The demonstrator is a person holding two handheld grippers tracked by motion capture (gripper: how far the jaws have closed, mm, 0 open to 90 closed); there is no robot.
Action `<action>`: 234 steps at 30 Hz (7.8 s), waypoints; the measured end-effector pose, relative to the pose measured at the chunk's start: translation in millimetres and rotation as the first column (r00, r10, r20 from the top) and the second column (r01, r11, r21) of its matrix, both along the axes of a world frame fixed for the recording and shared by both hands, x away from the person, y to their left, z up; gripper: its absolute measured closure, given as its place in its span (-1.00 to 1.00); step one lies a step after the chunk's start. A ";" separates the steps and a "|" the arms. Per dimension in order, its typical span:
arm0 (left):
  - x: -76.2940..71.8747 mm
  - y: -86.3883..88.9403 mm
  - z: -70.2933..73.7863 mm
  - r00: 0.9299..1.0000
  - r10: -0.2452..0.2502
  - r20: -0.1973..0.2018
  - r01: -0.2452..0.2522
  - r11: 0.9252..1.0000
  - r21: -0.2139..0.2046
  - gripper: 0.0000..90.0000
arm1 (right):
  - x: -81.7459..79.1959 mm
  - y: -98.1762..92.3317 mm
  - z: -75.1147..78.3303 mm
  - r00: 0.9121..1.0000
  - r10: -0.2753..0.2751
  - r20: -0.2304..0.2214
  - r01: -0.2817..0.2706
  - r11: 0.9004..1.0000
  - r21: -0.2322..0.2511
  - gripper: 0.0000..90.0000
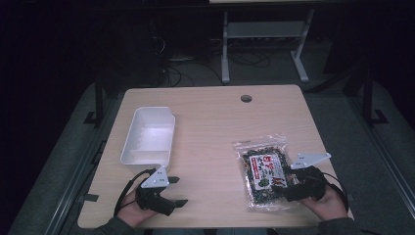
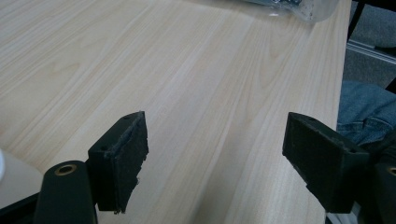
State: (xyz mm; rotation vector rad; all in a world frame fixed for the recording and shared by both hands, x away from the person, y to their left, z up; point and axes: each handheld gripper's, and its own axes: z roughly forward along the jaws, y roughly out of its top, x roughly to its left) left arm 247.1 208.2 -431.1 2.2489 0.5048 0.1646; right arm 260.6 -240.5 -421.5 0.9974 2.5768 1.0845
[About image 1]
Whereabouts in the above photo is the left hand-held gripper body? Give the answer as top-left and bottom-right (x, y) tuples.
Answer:
(135, 164), (177, 217)

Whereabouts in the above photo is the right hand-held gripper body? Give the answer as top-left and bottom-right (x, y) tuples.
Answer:
(283, 152), (333, 203)

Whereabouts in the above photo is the clear snack packet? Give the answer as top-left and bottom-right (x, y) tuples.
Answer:
(231, 132), (300, 212)

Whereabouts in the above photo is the person's right hand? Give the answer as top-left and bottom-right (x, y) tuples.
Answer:
(298, 184), (349, 222)

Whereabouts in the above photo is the person's left hand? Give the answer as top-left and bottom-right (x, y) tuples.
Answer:
(115, 188), (159, 229)

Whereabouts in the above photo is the white plastic bin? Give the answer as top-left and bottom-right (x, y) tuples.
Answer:
(119, 106), (177, 174)

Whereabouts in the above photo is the black metal stand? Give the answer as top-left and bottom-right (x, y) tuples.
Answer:
(361, 69), (391, 126)
(82, 77), (106, 127)

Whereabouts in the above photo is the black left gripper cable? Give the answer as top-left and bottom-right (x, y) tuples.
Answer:
(113, 167), (157, 218)

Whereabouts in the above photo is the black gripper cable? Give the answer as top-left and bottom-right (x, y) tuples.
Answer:
(304, 171), (350, 212)
(113, 167), (157, 218)

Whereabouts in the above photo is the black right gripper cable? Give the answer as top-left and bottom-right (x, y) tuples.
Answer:
(304, 171), (350, 212)

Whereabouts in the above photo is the tangle of black floor cables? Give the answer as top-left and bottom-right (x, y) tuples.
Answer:
(156, 34), (272, 88)

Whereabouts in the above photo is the white metal desk frame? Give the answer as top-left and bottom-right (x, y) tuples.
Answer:
(219, 8), (316, 85)

